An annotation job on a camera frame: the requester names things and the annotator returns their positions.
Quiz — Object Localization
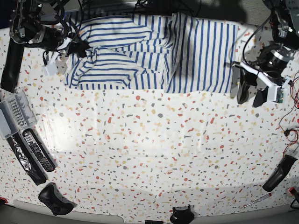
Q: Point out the black game controller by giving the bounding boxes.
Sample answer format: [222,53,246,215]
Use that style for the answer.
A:
[38,184,74,216]

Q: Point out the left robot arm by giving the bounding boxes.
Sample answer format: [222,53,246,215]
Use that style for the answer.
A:
[232,0,299,107]

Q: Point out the black handheld device right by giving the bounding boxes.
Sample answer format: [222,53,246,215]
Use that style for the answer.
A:
[263,155,298,192]

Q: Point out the blue striped white t-shirt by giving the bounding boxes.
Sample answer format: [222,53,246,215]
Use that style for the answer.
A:
[64,13,238,93]

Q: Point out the black tube left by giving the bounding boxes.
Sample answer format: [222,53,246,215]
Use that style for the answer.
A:
[0,38,25,93]

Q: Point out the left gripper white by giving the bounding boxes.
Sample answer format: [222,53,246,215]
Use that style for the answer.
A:
[232,61,291,107]

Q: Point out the black foil packet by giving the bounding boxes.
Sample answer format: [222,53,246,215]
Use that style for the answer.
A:
[7,133,47,186]

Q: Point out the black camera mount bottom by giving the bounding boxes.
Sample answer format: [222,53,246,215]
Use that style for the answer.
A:
[170,205,195,224]

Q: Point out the red and black wires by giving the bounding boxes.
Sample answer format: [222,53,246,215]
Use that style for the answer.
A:
[278,72,299,150]

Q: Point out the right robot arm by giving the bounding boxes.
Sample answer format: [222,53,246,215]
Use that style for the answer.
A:
[9,0,90,75]

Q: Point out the black remote control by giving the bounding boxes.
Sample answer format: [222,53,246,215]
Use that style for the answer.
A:
[22,128,55,172]

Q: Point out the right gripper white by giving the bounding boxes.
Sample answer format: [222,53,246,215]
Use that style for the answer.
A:
[42,37,92,77]

